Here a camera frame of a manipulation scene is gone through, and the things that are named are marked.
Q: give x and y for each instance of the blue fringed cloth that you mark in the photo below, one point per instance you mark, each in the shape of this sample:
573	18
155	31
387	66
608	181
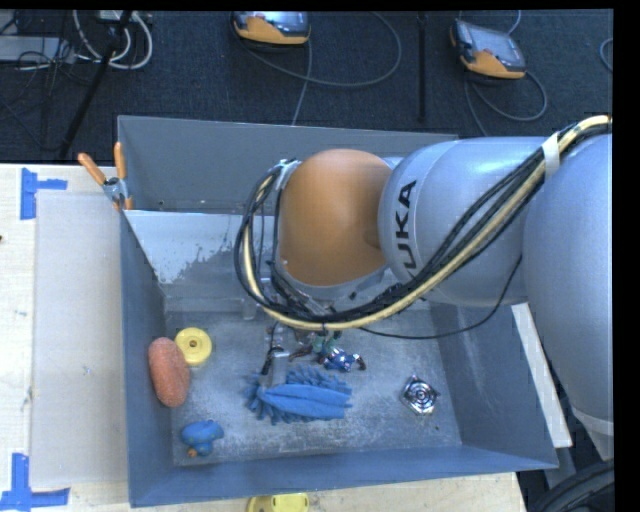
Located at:
305	400

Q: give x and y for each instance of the grey metal bin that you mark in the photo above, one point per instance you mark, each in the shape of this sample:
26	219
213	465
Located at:
350	440

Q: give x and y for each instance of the small blue toy figure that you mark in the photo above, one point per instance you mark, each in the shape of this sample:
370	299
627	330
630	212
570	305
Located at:
341	361

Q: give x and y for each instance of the silver square metal piece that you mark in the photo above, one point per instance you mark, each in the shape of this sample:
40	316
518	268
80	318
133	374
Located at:
420	395

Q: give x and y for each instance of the yellow round disc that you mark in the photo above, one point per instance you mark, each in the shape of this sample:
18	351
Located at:
193	345

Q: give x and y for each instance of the blue toy duck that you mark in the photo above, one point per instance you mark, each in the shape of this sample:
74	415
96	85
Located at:
200	436

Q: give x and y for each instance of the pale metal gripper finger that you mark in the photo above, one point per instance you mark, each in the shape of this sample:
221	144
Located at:
266	366
280	367

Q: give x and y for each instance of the orange oval sponge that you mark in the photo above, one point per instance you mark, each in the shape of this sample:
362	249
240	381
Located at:
168	372

